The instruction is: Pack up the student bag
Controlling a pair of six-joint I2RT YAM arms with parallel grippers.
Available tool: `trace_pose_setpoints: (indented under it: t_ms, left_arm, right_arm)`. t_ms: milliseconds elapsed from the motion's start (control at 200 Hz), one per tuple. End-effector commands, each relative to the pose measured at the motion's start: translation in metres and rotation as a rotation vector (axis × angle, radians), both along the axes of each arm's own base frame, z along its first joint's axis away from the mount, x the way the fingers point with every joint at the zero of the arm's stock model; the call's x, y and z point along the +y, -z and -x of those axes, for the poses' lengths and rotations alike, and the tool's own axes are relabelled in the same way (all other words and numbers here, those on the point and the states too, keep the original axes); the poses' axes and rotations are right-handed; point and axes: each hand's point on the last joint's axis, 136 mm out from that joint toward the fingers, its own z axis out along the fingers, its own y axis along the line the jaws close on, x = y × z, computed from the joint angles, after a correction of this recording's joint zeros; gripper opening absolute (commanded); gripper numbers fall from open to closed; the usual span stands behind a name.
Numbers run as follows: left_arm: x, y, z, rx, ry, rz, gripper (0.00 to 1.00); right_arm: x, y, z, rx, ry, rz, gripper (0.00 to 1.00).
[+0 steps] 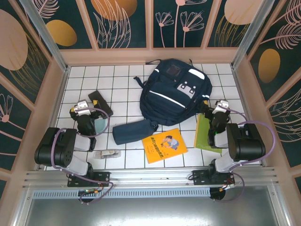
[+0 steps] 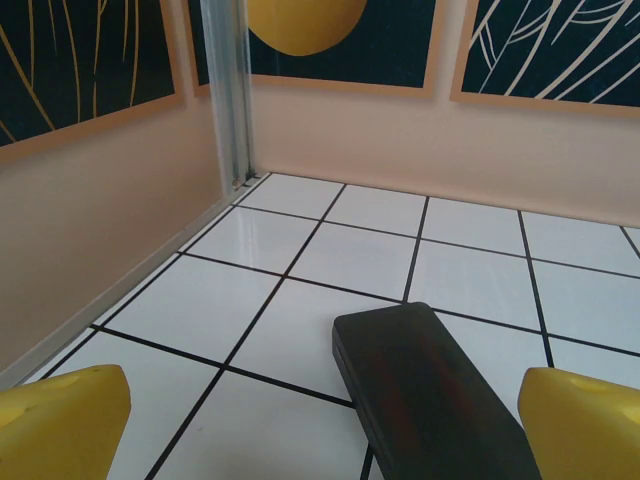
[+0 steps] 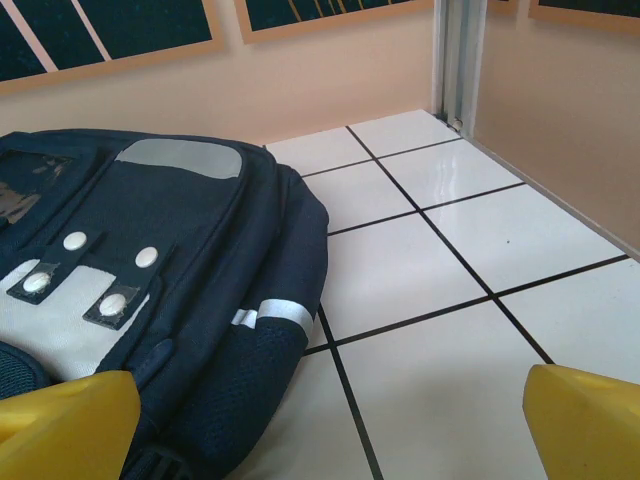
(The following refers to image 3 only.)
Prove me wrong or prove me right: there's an aluminium corner post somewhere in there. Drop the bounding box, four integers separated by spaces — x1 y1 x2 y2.
431 0 490 133

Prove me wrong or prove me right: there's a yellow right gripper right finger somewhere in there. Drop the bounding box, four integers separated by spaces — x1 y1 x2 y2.
522 363 640 480

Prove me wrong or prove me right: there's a navy blue student backpack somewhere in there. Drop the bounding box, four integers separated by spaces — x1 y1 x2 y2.
0 128 332 480

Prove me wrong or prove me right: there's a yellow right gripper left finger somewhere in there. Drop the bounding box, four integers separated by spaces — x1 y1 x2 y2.
0 370 142 480

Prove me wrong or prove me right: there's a dark floral wall panel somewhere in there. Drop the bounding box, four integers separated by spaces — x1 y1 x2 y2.
0 0 227 97
233 0 437 46

